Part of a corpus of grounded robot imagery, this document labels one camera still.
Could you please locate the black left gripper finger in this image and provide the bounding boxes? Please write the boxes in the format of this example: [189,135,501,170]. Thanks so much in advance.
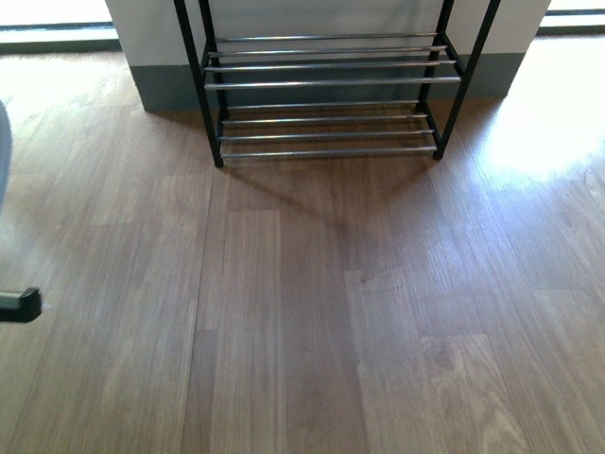
[1,288,42,323]

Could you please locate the light blue slipper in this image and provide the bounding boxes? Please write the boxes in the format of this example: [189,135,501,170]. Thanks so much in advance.
[0,103,13,202]

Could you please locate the black metal shoe rack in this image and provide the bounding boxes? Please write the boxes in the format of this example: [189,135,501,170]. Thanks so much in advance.
[174,1,499,167]

